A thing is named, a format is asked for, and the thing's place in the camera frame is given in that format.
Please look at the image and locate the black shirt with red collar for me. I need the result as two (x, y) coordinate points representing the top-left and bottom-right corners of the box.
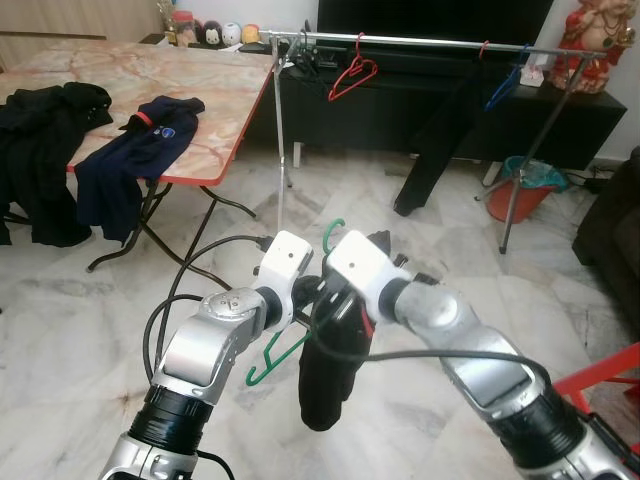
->
(297, 230), (401, 433)

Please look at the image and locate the green hanger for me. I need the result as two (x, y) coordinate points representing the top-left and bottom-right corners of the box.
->
(246, 218), (346, 386)

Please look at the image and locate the thin black hanger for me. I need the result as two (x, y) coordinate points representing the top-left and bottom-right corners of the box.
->
(285, 30), (321, 81)

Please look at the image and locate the blue hanger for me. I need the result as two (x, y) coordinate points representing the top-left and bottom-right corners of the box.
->
(485, 44), (531, 111)

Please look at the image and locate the long black garment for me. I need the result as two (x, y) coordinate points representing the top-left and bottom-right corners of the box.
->
(393, 50), (491, 218)

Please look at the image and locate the black TV cabinet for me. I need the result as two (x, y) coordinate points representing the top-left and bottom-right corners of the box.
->
(245, 45), (628, 171)

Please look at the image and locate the red bin with teal bag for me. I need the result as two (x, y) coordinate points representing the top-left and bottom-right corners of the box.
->
(487, 155), (569, 223)

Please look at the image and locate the navy shirt with red collar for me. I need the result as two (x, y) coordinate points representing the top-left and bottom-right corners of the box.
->
(75, 95), (206, 246)

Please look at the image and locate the pink marble folding table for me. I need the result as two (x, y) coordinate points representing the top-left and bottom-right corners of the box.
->
(0, 40), (276, 273)

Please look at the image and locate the red plastic stool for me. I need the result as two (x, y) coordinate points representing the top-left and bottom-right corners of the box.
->
(553, 343), (640, 451)

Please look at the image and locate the black round figurine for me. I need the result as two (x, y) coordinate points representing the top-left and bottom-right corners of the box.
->
(200, 20), (223, 48)

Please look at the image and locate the dark grey fabric sofa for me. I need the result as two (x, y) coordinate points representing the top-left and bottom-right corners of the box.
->
(573, 148), (640, 336)

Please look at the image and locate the jar with red lid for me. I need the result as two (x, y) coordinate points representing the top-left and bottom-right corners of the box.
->
(170, 10), (196, 48)

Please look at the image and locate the black television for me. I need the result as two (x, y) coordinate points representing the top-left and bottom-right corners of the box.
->
(317, 0), (554, 46)

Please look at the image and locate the white box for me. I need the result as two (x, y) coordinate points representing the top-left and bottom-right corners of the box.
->
(522, 60), (549, 86)

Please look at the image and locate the black shirt with white logo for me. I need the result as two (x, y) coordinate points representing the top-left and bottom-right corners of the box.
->
(0, 82), (113, 247)

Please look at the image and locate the gold trophy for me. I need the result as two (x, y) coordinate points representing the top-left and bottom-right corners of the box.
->
(158, 0), (177, 33)

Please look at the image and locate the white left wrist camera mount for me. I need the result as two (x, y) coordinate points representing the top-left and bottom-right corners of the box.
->
(258, 230), (315, 331)

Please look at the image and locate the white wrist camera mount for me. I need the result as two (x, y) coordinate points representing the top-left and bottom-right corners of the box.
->
(258, 230), (315, 331)
(326, 230), (411, 316)

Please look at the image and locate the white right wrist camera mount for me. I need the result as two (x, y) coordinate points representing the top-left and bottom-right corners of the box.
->
(326, 230), (411, 316)

